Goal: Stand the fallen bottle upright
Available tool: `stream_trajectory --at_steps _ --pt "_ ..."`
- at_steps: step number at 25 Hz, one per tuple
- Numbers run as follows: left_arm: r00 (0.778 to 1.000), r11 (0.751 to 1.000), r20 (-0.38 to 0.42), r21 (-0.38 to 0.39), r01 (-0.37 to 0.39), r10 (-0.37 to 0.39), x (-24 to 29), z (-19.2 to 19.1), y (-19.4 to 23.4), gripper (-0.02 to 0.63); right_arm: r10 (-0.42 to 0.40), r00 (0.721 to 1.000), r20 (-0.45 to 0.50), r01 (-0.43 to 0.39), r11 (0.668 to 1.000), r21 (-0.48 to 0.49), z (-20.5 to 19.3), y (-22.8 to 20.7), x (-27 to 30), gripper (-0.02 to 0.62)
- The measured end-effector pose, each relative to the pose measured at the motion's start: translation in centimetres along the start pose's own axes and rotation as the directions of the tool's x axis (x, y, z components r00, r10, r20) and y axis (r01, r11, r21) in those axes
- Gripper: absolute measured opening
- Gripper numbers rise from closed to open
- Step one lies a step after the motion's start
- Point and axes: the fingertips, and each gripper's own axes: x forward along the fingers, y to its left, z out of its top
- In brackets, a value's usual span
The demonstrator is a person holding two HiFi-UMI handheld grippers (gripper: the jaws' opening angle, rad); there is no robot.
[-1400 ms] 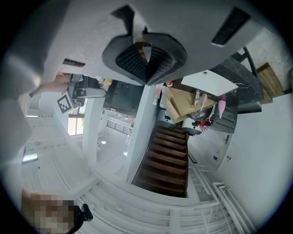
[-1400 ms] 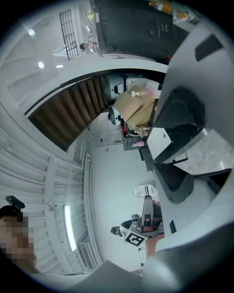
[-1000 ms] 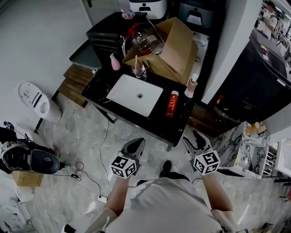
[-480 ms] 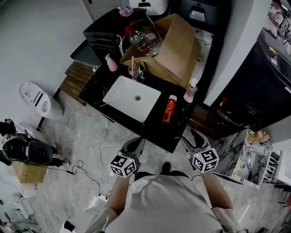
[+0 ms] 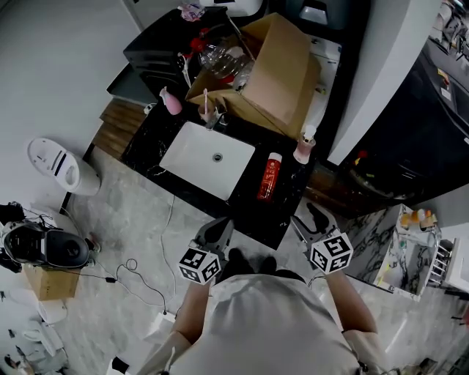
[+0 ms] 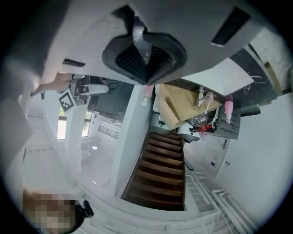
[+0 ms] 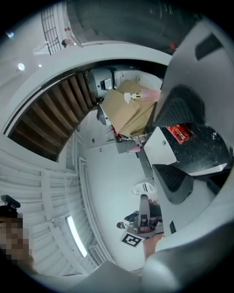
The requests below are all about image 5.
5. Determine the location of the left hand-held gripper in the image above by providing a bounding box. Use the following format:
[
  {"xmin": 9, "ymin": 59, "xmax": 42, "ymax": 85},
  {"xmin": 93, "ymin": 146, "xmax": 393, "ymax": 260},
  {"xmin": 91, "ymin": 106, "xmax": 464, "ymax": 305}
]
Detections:
[{"xmin": 178, "ymin": 218, "xmax": 235, "ymax": 286}]

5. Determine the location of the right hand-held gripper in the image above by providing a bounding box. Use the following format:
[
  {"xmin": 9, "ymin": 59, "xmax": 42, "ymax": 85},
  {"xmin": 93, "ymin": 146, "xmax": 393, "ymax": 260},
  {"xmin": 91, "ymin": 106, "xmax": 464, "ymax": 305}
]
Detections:
[{"xmin": 291, "ymin": 202, "xmax": 354, "ymax": 275}]

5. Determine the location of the red bottle with white cap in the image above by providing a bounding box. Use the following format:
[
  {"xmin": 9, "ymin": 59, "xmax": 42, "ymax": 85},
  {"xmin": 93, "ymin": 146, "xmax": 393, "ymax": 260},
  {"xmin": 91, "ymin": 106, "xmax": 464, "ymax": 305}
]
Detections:
[{"xmin": 256, "ymin": 152, "xmax": 283, "ymax": 203}]

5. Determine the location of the person's right forearm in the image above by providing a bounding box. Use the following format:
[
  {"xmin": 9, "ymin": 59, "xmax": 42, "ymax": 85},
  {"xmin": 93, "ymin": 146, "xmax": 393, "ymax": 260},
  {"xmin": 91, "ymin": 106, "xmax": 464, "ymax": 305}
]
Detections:
[{"xmin": 324, "ymin": 269, "xmax": 378, "ymax": 334}]

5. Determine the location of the person's left forearm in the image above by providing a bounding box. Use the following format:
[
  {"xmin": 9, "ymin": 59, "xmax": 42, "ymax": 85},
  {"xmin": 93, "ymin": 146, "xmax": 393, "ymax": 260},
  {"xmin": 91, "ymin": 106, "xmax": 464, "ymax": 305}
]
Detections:
[{"xmin": 171, "ymin": 280, "xmax": 212, "ymax": 345}]

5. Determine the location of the pink pump bottle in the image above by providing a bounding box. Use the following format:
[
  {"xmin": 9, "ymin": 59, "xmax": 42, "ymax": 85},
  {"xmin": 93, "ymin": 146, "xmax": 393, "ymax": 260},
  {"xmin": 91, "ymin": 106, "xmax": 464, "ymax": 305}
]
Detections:
[{"xmin": 292, "ymin": 125, "xmax": 317, "ymax": 165}]

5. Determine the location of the pink soap dispenser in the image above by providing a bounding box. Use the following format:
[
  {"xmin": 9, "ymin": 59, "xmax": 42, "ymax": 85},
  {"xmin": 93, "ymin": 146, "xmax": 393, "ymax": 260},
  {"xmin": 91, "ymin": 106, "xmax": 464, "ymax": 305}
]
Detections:
[{"xmin": 159, "ymin": 86, "xmax": 183, "ymax": 116}]

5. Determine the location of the clear plastic bottle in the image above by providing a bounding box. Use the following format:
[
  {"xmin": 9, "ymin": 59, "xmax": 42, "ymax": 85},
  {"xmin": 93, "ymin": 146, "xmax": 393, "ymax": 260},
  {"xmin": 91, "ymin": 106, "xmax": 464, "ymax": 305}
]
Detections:
[{"xmin": 197, "ymin": 43, "xmax": 256, "ymax": 80}]

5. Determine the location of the person's black left shoe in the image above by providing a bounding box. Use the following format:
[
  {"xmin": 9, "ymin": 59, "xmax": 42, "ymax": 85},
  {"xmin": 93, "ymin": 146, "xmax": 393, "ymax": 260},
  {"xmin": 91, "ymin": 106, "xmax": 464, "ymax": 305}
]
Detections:
[{"xmin": 221, "ymin": 248, "xmax": 257, "ymax": 281}]

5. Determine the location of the person's black shoe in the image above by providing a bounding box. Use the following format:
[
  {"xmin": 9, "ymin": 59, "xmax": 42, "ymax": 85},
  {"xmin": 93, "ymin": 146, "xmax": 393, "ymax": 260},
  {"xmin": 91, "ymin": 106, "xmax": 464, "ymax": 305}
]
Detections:
[
  {"xmin": 258, "ymin": 256, "xmax": 278, "ymax": 275},
  {"xmin": 221, "ymin": 248, "xmax": 257, "ymax": 281}
]

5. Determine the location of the marble pattern cabinet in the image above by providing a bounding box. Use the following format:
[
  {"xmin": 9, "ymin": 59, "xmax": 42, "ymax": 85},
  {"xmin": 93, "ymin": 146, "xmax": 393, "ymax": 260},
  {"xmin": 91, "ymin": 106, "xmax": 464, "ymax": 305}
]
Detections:
[{"xmin": 344, "ymin": 204, "xmax": 440, "ymax": 301}]

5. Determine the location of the person's black right shoe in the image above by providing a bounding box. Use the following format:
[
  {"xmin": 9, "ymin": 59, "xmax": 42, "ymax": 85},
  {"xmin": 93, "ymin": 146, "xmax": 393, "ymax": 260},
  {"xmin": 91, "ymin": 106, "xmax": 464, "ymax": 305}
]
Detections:
[{"xmin": 258, "ymin": 256, "xmax": 278, "ymax": 275}]

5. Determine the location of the white sink basin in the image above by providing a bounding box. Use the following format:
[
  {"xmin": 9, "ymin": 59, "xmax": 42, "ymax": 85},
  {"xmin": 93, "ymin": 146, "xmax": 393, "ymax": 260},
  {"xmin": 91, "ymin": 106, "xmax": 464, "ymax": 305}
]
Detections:
[{"xmin": 159, "ymin": 121, "xmax": 256, "ymax": 201}]

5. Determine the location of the black marble vanity table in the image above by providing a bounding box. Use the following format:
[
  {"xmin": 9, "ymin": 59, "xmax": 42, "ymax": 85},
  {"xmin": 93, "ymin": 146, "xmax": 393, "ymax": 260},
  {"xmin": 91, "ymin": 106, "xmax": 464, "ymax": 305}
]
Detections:
[{"xmin": 120, "ymin": 100, "xmax": 318, "ymax": 252}]

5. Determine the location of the person's white shirt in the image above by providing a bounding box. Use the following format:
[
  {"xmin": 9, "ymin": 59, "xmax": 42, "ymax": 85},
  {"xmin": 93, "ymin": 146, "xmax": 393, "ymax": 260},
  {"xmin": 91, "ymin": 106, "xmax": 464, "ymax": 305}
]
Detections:
[{"xmin": 137, "ymin": 272, "xmax": 389, "ymax": 375}]

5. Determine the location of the chrome faucet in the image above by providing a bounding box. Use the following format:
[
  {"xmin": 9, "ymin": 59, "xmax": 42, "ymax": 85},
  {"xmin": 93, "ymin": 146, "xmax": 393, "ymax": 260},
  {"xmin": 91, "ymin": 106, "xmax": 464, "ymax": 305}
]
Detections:
[{"xmin": 204, "ymin": 105, "xmax": 228, "ymax": 131}]

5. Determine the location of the pink cup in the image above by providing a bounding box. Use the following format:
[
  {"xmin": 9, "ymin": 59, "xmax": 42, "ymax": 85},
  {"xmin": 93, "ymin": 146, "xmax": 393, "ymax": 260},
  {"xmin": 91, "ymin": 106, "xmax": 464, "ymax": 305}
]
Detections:
[{"xmin": 197, "ymin": 105, "xmax": 217, "ymax": 124}]

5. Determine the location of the wooden step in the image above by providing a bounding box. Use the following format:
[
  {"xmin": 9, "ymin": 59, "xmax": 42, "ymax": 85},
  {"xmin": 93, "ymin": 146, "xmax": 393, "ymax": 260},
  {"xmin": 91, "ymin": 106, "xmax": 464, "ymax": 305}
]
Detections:
[{"xmin": 91, "ymin": 98, "xmax": 147, "ymax": 160}]

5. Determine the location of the white toilet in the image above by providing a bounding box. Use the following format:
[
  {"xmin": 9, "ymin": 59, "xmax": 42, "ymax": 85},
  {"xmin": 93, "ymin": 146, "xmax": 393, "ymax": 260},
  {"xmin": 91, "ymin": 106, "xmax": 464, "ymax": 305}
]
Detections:
[{"xmin": 27, "ymin": 137, "xmax": 102, "ymax": 197}]

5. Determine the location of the large black machine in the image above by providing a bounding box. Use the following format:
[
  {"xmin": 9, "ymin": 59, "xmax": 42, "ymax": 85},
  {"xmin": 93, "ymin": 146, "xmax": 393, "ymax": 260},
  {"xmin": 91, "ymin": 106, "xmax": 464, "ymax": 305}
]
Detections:
[{"xmin": 340, "ymin": 36, "xmax": 469, "ymax": 206}]

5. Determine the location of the black round appliance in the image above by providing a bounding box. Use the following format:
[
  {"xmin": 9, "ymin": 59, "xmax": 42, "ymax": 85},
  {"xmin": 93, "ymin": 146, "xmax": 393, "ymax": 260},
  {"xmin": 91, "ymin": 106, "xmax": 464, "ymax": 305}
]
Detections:
[{"xmin": 43, "ymin": 229, "xmax": 91, "ymax": 268}]

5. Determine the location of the white side cabinet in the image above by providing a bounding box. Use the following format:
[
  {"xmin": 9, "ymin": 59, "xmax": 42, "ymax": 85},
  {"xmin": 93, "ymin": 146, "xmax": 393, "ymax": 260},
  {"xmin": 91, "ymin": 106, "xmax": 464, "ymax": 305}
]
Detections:
[{"xmin": 443, "ymin": 237, "xmax": 469, "ymax": 294}]

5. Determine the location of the large cardboard box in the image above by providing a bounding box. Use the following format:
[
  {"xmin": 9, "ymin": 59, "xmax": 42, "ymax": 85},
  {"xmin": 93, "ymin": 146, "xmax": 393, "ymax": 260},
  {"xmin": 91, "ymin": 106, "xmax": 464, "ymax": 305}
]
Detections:
[{"xmin": 185, "ymin": 12, "xmax": 322, "ymax": 140}]

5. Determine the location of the small cardboard box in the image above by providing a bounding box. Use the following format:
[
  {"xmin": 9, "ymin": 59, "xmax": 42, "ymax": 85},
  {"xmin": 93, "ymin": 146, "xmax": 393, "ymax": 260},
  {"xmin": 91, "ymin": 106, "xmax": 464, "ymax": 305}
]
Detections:
[{"xmin": 23, "ymin": 263, "xmax": 81, "ymax": 302}]

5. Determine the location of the grey platform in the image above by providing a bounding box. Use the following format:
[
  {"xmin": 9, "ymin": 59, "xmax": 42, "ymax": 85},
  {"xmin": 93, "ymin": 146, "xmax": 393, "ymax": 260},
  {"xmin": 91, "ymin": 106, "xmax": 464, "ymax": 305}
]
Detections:
[{"xmin": 106, "ymin": 67, "xmax": 155, "ymax": 107}]

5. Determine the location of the grey black appliance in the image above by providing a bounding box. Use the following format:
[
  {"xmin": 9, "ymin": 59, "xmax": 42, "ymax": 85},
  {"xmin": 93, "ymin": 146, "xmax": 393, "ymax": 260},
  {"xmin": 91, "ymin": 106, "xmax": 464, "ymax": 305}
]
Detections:
[{"xmin": 1, "ymin": 221, "xmax": 48, "ymax": 264}]

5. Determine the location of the black drawer cabinet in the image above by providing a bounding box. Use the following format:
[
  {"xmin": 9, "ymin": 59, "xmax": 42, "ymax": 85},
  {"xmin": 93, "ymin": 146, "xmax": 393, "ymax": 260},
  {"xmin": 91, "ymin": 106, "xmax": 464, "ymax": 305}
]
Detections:
[{"xmin": 122, "ymin": 7, "xmax": 239, "ymax": 103}]

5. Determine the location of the red plastic item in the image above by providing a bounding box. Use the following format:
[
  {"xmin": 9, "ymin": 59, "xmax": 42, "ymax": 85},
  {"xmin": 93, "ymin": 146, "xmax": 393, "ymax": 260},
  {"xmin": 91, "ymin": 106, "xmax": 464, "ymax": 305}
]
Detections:
[{"xmin": 189, "ymin": 27, "xmax": 210, "ymax": 54}]

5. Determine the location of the grey rounded appliance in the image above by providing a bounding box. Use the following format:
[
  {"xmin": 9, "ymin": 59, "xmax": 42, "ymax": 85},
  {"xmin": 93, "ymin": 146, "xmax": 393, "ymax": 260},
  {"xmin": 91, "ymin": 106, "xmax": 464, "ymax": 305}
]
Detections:
[{"xmin": 285, "ymin": 0, "xmax": 349, "ymax": 30}]

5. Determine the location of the pink white bag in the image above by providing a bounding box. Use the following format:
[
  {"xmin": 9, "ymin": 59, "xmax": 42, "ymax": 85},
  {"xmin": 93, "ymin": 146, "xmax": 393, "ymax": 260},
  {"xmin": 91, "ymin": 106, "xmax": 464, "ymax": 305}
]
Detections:
[{"xmin": 178, "ymin": 1, "xmax": 206, "ymax": 21}]

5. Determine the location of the white rounded appliance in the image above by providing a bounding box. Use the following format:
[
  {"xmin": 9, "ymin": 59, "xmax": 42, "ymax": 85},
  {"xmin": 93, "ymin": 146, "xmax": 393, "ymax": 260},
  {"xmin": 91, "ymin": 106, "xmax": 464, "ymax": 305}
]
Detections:
[{"xmin": 199, "ymin": 0, "xmax": 265, "ymax": 18}]

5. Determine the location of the white cable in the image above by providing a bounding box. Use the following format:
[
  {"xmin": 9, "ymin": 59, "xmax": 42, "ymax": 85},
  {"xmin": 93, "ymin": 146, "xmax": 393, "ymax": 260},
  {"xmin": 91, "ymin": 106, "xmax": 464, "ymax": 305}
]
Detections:
[{"xmin": 160, "ymin": 193, "xmax": 176, "ymax": 312}]

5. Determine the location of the black power cable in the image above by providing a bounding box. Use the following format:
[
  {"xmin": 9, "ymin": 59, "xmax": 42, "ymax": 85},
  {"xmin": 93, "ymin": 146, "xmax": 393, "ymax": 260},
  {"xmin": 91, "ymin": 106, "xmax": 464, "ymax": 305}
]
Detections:
[{"xmin": 95, "ymin": 258, "xmax": 166, "ymax": 308}]

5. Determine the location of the metal wire rack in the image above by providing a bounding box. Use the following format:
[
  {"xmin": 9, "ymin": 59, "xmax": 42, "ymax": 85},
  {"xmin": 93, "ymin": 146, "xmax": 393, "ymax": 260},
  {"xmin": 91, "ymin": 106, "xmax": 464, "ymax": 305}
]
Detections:
[{"xmin": 428, "ymin": 240, "xmax": 451, "ymax": 286}]

